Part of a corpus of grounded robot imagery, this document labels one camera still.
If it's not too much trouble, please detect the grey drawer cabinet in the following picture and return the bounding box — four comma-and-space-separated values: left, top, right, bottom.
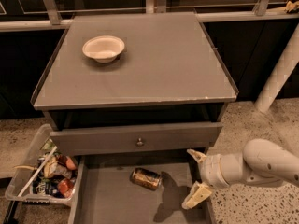
30, 11, 240, 224

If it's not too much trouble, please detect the open grey middle drawer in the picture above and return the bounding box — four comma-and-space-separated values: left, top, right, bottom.
67, 149, 216, 224

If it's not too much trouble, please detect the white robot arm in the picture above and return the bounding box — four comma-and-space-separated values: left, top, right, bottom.
182, 25, 299, 209

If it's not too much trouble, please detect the clear plastic bin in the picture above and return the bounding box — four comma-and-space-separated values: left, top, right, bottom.
6, 124, 77, 206

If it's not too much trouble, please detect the white stick in bin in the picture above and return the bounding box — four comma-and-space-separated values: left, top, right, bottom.
17, 146, 57, 197

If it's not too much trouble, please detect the orange soda can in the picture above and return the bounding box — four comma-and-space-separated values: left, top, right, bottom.
130, 167, 162, 190

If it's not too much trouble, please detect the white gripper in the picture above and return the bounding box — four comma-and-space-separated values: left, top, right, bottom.
181, 149, 229, 210

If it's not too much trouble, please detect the dark blue can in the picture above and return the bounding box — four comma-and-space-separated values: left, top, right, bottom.
33, 180, 59, 196

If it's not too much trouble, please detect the white paper bowl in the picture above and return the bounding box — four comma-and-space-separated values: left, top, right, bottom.
82, 35, 125, 63

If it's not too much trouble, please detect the yellow crumpled snack bag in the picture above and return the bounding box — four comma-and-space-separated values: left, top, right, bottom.
44, 157, 72, 179

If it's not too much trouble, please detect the metal railing frame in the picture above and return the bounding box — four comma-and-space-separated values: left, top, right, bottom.
0, 0, 297, 32

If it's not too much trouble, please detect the round metal drawer knob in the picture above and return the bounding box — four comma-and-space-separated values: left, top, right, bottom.
136, 138, 145, 147

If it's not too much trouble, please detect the orange red fruit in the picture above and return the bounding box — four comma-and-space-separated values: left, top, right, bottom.
65, 157, 77, 171

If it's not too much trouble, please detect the grey top drawer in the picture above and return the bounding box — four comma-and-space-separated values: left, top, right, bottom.
50, 122, 222, 156

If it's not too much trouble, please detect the red snack packet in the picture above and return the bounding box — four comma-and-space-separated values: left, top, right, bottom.
57, 178, 74, 198

